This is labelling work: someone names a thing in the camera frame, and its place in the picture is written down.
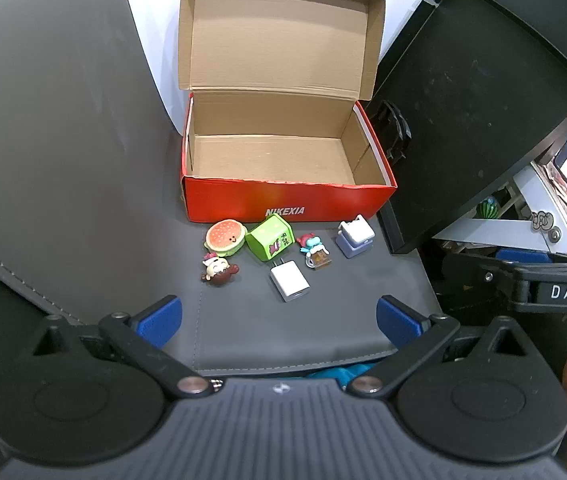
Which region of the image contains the blue and white box toy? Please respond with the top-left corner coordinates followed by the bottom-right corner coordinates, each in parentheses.
top-left (335, 214), bottom-right (375, 259)

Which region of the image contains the red-haired blue figurine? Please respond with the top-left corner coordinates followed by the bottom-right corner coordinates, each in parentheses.
top-left (297, 232), bottom-right (333, 270)

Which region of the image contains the white cluttered shelf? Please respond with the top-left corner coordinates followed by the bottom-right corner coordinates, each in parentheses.
top-left (433, 132), bottom-right (567, 256)

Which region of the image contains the brown-haired girl figurine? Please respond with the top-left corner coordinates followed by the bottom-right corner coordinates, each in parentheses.
top-left (200, 253), bottom-right (240, 288)

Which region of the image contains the watermelon ball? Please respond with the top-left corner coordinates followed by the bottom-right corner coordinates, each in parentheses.
top-left (477, 197), bottom-right (501, 220)

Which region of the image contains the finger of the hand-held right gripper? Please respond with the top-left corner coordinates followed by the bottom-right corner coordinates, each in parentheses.
top-left (441, 250), bottom-right (529, 307)

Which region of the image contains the red cardboard shoe box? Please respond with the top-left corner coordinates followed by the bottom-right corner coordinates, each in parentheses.
top-left (180, 0), bottom-right (397, 223)

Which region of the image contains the watermelon slice toy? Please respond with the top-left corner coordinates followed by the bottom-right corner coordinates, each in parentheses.
top-left (204, 219), bottom-right (248, 256)

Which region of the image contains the green box toy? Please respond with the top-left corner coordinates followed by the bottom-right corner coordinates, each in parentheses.
top-left (244, 213), bottom-right (295, 263)

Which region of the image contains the grey leather mat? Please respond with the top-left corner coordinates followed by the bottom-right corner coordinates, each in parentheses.
top-left (0, 0), bottom-right (444, 376)

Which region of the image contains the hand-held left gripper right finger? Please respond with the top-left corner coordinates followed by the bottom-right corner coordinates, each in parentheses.
top-left (346, 295), bottom-right (539, 397)

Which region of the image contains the white wall charger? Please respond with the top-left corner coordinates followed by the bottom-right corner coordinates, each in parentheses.
top-left (270, 257), bottom-right (311, 303)

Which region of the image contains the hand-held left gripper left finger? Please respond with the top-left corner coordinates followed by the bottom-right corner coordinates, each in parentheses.
top-left (31, 296), bottom-right (224, 401)

